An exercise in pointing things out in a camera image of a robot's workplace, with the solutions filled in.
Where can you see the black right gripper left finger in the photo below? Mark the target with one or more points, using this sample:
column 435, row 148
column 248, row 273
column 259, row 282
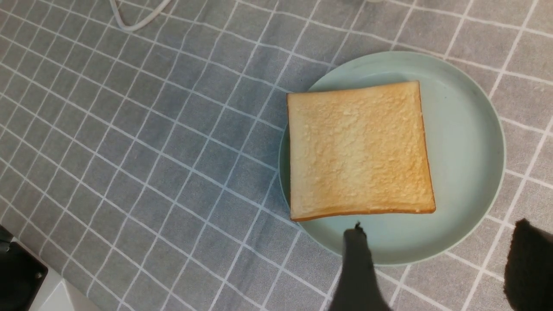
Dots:
column 357, row 288

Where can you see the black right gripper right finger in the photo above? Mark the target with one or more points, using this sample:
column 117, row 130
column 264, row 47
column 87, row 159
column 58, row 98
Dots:
column 528, row 274

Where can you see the toast slice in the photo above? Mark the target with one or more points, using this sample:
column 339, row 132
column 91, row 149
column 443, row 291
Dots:
column 358, row 152

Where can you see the light green plate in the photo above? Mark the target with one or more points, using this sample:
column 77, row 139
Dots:
column 465, row 146

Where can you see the grey checked tablecloth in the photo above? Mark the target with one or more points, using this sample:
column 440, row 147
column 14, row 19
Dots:
column 142, row 166

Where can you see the black and white base block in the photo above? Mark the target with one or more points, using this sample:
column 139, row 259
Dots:
column 27, row 283

